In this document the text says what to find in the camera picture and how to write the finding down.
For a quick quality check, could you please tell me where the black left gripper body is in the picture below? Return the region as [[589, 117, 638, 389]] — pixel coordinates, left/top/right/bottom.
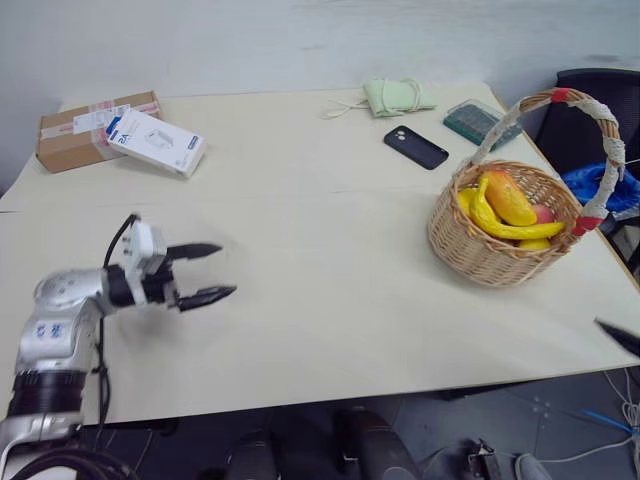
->
[[141, 258, 182, 312]]

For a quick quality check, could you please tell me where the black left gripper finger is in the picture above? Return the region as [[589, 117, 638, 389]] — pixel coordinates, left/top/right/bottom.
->
[[166, 242, 224, 263], [177, 284, 238, 314]]

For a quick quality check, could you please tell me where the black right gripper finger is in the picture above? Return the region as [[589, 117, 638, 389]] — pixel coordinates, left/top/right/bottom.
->
[[593, 317, 640, 359]]

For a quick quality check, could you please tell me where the white product box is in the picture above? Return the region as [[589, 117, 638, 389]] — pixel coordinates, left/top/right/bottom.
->
[[106, 109, 208, 181]]

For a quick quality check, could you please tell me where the red peach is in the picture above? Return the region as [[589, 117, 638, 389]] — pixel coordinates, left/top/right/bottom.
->
[[529, 203, 557, 225]]

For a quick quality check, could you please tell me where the blue plastic bag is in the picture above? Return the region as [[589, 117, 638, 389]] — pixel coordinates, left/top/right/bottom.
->
[[559, 162, 640, 220]]

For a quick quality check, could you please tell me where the yellow banana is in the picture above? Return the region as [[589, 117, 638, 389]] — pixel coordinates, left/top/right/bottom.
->
[[468, 177, 568, 240]]

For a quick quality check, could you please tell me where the brown cardboard shipping box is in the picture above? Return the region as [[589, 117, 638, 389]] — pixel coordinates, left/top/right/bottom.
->
[[34, 90, 165, 175]]

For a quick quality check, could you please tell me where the orange yellow mango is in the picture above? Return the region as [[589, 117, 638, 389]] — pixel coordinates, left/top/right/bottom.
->
[[485, 170, 538, 227]]

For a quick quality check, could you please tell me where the black office chair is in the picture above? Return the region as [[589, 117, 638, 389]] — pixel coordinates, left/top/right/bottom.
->
[[532, 68, 640, 279]]

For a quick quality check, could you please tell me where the black smartphone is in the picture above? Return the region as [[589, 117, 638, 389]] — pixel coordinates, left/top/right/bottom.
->
[[383, 125, 450, 172]]

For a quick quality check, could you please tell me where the light green cloth pouch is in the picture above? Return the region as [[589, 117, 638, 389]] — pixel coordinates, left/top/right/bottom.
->
[[362, 77, 439, 120]]

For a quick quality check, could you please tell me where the clear case with green contents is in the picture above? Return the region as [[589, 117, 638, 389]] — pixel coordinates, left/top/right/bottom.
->
[[442, 98, 524, 147]]

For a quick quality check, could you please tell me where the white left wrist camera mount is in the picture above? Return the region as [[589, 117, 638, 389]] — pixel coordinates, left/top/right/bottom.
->
[[118, 214, 169, 307]]

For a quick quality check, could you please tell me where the white floor cable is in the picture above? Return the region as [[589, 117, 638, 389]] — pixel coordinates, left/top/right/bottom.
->
[[602, 367, 640, 454]]

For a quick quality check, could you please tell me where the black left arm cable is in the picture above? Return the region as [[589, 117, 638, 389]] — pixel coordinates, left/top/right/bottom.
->
[[92, 214, 141, 436]]

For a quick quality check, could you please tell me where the blue floor cable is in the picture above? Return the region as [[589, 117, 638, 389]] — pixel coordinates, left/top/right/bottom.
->
[[581, 409, 637, 436]]

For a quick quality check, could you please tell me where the wicker basket with handle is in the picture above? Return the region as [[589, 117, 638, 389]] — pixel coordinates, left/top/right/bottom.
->
[[426, 87, 628, 288]]

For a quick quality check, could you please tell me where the cream cord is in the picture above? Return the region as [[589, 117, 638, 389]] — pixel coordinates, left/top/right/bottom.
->
[[320, 96, 369, 121]]

